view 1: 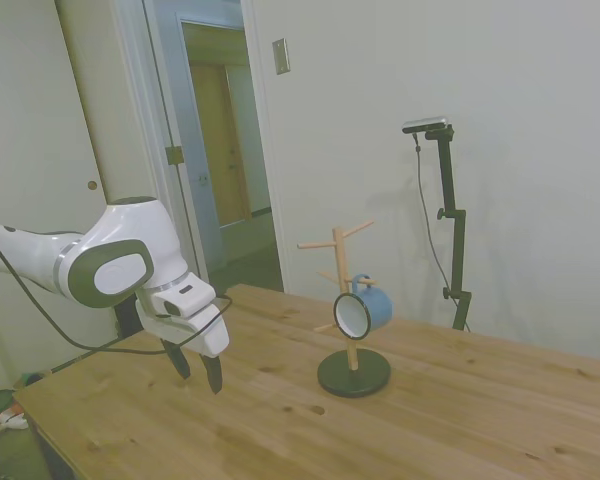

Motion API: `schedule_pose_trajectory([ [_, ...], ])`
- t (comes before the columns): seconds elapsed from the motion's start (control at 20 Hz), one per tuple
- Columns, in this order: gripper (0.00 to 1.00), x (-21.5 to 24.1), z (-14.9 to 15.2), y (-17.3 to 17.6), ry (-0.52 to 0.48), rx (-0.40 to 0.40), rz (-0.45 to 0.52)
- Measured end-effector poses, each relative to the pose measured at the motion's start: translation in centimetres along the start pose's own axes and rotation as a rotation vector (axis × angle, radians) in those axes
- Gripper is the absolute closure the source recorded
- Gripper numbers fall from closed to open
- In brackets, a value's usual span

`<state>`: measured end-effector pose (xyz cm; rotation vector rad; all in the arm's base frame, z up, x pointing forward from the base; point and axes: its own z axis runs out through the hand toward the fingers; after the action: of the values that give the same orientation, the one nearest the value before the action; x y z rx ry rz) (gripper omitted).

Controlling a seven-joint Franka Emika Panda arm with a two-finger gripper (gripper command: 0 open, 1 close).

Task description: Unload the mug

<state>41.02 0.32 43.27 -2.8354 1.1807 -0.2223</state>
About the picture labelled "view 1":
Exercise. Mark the white closet door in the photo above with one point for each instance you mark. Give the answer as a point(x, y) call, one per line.
point(110, 100)

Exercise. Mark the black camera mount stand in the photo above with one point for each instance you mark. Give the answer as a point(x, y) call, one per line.
point(421, 195)

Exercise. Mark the grey stereo camera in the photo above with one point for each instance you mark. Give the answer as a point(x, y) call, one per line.
point(425, 125)

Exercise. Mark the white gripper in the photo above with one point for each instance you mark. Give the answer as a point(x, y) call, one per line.
point(205, 332)

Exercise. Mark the brass door hinge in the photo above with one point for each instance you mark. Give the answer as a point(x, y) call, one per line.
point(174, 155)

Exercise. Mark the grey open door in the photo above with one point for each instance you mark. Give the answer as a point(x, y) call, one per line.
point(190, 125)

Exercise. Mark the small brass door knob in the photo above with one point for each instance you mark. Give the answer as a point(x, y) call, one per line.
point(93, 185)

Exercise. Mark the blue enamel mug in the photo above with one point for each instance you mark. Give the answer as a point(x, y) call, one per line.
point(377, 305)

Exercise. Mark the wooden mug tree black base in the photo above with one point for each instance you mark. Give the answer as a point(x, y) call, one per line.
point(355, 380)

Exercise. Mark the metal wall plate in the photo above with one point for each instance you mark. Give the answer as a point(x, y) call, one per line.
point(281, 56)

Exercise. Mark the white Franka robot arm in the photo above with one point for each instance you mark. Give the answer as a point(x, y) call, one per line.
point(125, 235)

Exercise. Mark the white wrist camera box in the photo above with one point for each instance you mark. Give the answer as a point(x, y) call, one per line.
point(190, 295)

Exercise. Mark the wooden hallway door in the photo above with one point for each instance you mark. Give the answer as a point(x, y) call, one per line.
point(225, 150)

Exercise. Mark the white orange floor item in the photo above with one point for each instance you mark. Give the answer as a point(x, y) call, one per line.
point(15, 419)

